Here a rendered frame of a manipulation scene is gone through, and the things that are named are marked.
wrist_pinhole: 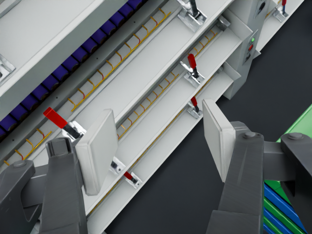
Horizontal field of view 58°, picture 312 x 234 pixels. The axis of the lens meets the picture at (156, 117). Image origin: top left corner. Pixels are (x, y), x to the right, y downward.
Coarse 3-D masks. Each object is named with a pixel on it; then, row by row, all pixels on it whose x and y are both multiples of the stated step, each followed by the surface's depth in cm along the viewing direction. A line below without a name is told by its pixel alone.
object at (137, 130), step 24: (216, 24) 68; (240, 24) 64; (192, 48) 64; (216, 48) 67; (168, 72) 62; (192, 72) 63; (144, 96) 61; (168, 96) 64; (192, 96) 65; (144, 120) 63; (168, 120) 63; (120, 144) 61; (144, 144) 62; (120, 168) 60
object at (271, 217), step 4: (264, 208) 65; (264, 212) 67; (268, 212) 65; (268, 216) 67; (272, 216) 64; (272, 220) 66; (276, 220) 64; (276, 224) 66; (280, 224) 63; (280, 228) 66; (284, 228) 63; (284, 232) 66; (288, 232) 63
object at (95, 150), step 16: (112, 112) 20; (96, 128) 16; (112, 128) 20; (80, 144) 14; (96, 144) 15; (112, 144) 19; (80, 160) 14; (96, 160) 15; (96, 176) 15; (96, 192) 15
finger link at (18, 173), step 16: (0, 176) 12; (16, 176) 12; (0, 192) 11; (16, 192) 11; (0, 208) 10; (16, 208) 11; (32, 208) 13; (0, 224) 10; (16, 224) 11; (32, 224) 12
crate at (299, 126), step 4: (308, 108) 40; (304, 112) 40; (308, 112) 45; (300, 116) 40; (304, 116) 40; (308, 116) 45; (296, 120) 40; (300, 120) 42; (304, 120) 44; (308, 120) 44; (292, 124) 39; (296, 124) 39; (300, 124) 44; (304, 124) 44; (308, 124) 44; (292, 128) 39; (296, 128) 44; (300, 128) 44; (304, 128) 44; (308, 128) 44; (288, 132) 39; (292, 132) 44; (300, 132) 44; (304, 132) 44; (308, 132) 44
